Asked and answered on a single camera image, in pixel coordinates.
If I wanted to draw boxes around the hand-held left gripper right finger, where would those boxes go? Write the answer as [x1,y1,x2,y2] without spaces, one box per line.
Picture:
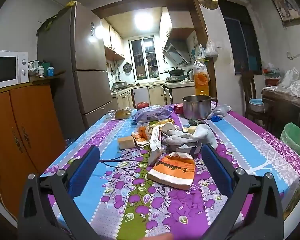
[201,143,284,240]

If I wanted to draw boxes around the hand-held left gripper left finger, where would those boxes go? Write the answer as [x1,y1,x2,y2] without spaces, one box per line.
[17,145,101,240]

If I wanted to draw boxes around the orange white paper bag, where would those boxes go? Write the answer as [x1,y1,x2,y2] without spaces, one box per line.
[147,152,196,190]

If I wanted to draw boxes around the green lined trash bin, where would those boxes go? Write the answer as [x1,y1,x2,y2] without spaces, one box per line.
[280,122,300,170]

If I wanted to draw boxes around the white blue plastic packet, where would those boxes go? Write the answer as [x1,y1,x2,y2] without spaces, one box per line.
[132,105,174,124]

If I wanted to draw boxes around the grey cloth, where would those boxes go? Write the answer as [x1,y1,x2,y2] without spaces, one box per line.
[147,124,218,164]

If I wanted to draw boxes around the tan block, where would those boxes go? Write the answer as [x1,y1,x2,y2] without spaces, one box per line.
[118,136,136,150]

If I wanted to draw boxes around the purple floral tablecloth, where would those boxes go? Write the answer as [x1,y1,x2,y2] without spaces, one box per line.
[39,104,300,240]

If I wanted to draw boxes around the steel pot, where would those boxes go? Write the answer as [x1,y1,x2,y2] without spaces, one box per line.
[182,95,218,120]

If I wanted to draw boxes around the small orange packet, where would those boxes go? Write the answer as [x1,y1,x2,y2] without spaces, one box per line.
[131,126,153,147]

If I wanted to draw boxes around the orange wooden cabinet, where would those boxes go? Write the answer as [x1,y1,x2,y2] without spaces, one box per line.
[0,84,65,220]

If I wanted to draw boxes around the long white wrapper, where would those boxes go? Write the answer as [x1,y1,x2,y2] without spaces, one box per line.
[150,125,163,152]

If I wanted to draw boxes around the brown bread in bag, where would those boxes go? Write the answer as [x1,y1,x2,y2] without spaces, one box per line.
[107,108,135,120]

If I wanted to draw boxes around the gold foil wrapper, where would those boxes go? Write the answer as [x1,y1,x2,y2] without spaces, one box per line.
[152,119,175,130]

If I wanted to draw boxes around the blue basin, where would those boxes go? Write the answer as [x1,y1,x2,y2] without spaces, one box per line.
[249,99,265,112]

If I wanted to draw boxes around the brown wooden table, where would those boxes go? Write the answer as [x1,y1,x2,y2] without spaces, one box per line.
[261,87,300,135]

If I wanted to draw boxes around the dark wooden chair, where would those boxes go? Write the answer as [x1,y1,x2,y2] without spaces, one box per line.
[240,70,268,128]

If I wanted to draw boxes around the orange juice bottle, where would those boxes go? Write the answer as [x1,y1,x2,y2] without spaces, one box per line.
[193,56,211,97]

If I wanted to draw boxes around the kitchen counter cabinets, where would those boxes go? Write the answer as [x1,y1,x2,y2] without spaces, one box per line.
[111,80,198,110]

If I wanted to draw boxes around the red plastic basin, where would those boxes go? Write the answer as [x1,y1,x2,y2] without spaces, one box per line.
[264,73,282,87]

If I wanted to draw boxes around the black wok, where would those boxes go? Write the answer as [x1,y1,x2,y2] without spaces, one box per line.
[160,67,186,77]

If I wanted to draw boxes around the silver refrigerator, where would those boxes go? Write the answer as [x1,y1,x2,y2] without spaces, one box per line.
[37,2,113,140]

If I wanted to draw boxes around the white satin cloth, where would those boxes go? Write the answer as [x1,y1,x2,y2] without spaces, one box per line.
[264,67,300,100]

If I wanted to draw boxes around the white hanging plastic bag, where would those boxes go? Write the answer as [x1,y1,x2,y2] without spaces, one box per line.
[205,39,218,57]

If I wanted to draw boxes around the range hood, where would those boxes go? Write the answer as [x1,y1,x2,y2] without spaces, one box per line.
[162,27,196,67]

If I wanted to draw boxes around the kitchen window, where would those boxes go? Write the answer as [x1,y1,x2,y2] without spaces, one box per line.
[129,38,158,82]

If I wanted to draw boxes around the white microwave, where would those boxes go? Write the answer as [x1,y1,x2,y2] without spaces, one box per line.
[0,51,29,85]

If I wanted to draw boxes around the kitchen wall cabinets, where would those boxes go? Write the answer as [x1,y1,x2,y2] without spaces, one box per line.
[100,19,125,60]

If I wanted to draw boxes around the gold wall clock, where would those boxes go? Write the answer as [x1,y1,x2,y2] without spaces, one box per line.
[196,0,218,10]

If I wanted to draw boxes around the wooden door frame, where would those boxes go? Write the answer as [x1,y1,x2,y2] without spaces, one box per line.
[91,0,218,105]

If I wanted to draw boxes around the framed wall picture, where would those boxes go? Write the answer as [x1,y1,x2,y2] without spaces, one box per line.
[271,0,300,26]

